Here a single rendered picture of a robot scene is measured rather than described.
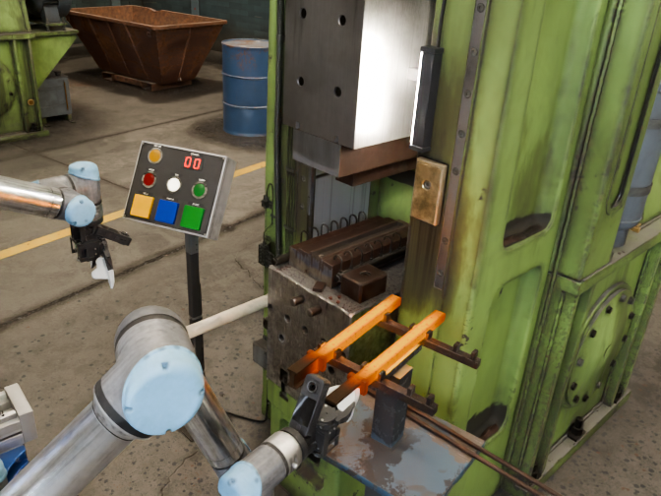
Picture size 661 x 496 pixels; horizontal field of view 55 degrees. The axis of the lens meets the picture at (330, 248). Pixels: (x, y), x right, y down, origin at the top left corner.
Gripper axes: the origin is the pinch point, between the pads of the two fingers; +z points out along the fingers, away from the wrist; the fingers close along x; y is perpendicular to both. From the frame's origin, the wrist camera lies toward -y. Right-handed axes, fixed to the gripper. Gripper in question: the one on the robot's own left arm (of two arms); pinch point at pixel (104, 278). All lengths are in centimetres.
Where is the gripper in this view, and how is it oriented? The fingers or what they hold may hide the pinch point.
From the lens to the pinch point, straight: 197.2
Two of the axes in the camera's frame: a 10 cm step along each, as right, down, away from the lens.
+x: 6.3, 3.7, -6.8
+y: -7.7, 2.4, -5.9
